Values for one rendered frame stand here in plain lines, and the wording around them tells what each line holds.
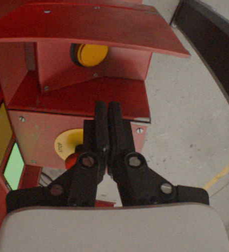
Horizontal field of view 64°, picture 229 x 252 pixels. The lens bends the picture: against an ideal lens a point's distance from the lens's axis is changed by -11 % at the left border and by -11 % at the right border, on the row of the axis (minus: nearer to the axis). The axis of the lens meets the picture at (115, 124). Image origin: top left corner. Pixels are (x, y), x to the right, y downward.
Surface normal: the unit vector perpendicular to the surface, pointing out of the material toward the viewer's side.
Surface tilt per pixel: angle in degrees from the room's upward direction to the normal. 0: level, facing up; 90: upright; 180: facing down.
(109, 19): 90
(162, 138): 0
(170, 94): 0
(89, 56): 35
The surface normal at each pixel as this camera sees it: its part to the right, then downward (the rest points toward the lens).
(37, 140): 0.00, 0.71
